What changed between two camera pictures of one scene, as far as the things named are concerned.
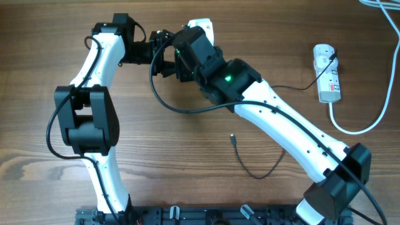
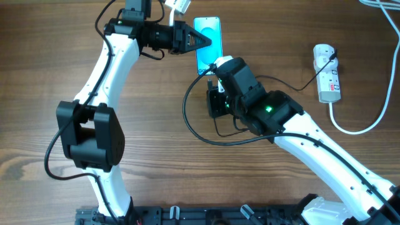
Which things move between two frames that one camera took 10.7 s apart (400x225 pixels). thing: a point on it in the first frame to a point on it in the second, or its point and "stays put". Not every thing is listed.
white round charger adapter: x=322 y=61 stays put
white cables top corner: x=384 y=4 stays put
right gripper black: x=184 y=72 to x=215 y=109
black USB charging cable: x=279 y=160 to x=303 y=89
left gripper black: x=157 y=57 to x=180 y=31
